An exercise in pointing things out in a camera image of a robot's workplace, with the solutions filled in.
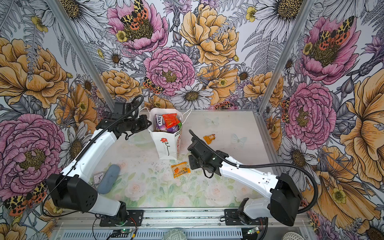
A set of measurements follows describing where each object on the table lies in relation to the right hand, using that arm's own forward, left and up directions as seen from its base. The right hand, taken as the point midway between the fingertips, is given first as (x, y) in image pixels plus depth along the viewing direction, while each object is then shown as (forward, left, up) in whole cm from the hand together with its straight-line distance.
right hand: (194, 164), depth 79 cm
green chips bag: (+22, +8, +6) cm, 24 cm away
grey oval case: (-4, +47, -8) cm, 48 cm away
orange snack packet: (+3, +8, -11) cm, 14 cm away
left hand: (+16, +22, +12) cm, 30 cm away
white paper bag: (+10, +13, +6) cm, 17 cm away
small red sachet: (+22, +13, +11) cm, 27 cm away
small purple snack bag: (+20, +18, +11) cm, 29 cm away
